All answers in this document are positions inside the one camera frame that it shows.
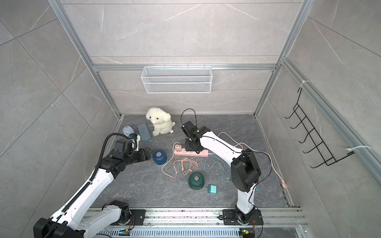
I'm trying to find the blue cordless meat grinder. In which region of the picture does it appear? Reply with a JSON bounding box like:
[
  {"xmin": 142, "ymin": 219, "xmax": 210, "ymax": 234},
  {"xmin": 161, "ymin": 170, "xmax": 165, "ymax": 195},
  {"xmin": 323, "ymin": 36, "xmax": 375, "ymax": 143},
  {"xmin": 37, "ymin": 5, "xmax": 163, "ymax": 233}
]
[{"xmin": 152, "ymin": 150, "xmax": 168, "ymax": 166}]

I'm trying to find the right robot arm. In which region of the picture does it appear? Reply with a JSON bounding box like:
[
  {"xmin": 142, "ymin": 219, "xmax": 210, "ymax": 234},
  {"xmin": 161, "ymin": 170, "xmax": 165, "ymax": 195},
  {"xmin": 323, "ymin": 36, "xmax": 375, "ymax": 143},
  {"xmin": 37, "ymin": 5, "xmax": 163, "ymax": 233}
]
[{"xmin": 181, "ymin": 121, "xmax": 262, "ymax": 224}]

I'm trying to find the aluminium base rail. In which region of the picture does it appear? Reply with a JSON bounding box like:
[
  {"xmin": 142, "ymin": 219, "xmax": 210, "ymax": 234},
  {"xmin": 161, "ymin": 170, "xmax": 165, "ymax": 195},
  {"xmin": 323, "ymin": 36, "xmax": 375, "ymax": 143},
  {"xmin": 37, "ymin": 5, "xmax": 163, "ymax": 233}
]
[{"xmin": 61, "ymin": 207, "xmax": 310, "ymax": 238}]

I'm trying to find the white wire mesh basket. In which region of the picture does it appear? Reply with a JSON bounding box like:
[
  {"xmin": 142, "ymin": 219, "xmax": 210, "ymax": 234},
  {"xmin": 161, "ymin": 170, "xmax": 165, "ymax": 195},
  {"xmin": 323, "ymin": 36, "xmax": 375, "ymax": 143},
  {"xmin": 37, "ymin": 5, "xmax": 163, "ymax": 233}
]
[{"xmin": 141, "ymin": 66, "xmax": 213, "ymax": 94}]

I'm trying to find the green cordless meat grinder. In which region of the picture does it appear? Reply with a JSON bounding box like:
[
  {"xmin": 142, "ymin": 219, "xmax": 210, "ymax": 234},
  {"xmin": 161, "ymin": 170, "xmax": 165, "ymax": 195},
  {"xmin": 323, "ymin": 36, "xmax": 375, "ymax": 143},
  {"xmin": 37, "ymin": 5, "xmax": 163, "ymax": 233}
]
[{"xmin": 188, "ymin": 172, "xmax": 205, "ymax": 190}]

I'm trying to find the black wire hook rack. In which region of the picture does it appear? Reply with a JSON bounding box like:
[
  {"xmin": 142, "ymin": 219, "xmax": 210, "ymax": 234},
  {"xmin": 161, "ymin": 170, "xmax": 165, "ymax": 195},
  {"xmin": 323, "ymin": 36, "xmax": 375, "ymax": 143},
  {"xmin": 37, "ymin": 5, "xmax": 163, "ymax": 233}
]
[{"xmin": 285, "ymin": 88, "xmax": 355, "ymax": 169}]

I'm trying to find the pink power strip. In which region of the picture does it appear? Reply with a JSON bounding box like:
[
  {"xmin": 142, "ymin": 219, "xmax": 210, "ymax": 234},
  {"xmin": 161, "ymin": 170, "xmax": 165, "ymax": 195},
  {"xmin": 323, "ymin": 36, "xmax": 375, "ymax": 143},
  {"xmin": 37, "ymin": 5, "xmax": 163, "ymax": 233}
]
[{"xmin": 174, "ymin": 148, "xmax": 209, "ymax": 158}]

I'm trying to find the light blue round gadget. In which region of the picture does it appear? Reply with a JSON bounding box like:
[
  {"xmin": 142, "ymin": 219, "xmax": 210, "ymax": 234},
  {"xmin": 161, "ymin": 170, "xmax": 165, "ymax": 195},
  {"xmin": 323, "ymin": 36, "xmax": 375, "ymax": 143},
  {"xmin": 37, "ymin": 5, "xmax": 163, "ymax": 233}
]
[{"xmin": 122, "ymin": 126, "xmax": 135, "ymax": 138}]

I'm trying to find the pink usb wall charger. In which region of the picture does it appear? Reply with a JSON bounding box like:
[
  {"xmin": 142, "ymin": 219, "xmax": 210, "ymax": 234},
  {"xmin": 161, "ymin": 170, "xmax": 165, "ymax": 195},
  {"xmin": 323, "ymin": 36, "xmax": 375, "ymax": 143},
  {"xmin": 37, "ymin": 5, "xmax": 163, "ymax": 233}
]
[{"xmin": 174, "ymin": 144, "xmax": 182, "ymax": 152}]

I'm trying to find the pink power strip cord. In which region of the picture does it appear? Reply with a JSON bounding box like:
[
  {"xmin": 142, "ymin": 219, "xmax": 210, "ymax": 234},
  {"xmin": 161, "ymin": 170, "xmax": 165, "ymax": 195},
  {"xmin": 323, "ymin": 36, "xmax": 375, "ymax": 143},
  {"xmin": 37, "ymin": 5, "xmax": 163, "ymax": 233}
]
[{"xmin": 217, "ymin": 132, "xmax": 289, "ymax": 189}]

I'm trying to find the white plush dog toy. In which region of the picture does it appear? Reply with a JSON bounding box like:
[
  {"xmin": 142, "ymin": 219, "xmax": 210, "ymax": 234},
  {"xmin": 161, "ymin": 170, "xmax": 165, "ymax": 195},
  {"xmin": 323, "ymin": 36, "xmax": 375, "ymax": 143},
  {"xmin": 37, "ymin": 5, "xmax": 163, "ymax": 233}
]
[{"xmin": 146, "ymin": 108, "xmax": 176, "ymax": 136}]

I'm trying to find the teal usb wall charger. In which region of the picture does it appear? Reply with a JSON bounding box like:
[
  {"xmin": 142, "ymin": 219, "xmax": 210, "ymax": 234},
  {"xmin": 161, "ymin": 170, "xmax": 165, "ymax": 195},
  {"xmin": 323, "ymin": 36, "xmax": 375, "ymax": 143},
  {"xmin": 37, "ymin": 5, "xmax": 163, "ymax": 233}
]
[{"xmin": 207, "ymin": 184, "xmax": 217, "ymax": 194}]

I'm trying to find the pink charging cable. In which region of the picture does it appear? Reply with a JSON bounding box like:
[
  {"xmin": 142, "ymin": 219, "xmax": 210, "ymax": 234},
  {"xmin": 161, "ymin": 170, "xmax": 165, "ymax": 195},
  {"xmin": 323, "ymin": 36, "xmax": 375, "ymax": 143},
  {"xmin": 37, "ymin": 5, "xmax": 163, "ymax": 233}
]
[{"xmin": 161, "ymin": 142, "xmax": 199, "ymax": 179}]

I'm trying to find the grey-blue rectangular case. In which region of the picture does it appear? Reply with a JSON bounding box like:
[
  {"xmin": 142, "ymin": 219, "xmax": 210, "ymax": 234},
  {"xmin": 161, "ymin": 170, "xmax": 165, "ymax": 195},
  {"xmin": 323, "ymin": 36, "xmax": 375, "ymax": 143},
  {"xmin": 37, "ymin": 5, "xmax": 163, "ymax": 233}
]
[{"xmin": 137, "ymin": 123, "xmax": 152, "ymax": 143}]

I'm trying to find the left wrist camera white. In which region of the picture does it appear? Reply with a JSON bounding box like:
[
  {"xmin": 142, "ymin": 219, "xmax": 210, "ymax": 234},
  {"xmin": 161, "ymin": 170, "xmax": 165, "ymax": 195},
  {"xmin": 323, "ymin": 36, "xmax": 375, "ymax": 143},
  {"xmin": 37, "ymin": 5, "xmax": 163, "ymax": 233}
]
[{"xmin": 130, "ymin": 133, "xmax": 141, "ymax": 152}]

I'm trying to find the teal charging cable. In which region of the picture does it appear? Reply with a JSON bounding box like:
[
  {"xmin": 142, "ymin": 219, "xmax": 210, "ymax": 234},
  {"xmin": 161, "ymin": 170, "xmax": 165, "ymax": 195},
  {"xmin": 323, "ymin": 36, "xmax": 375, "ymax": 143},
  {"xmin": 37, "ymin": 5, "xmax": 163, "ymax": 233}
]
[{"xmin": 203, "ymin": 155, "xmax": 233, "ymax": 182}]

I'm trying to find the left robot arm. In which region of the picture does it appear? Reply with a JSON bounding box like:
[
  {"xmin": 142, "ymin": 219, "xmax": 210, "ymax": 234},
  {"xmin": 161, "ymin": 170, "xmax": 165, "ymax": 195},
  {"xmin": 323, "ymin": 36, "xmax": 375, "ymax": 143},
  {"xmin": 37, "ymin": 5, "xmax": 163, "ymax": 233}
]
[{"xmin": 33, "ymin": 133, "xmax": 150, "ymax": 238}]

